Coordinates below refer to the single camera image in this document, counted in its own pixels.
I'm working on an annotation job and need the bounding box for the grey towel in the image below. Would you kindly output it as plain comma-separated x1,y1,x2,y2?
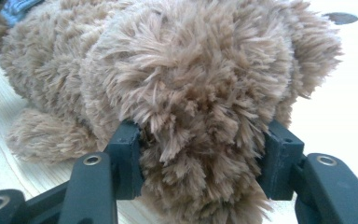
0,0,46,28

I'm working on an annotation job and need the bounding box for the brown teddy bear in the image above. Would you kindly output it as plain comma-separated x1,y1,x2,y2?
0,0,345,224

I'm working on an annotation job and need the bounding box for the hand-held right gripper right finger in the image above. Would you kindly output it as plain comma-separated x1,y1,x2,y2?
255,119,306,202

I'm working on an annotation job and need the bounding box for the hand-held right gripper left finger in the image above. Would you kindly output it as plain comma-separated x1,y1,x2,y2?
103,119,145,201

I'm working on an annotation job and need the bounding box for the round table cable hole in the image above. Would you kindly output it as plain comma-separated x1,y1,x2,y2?
322,11,358,26

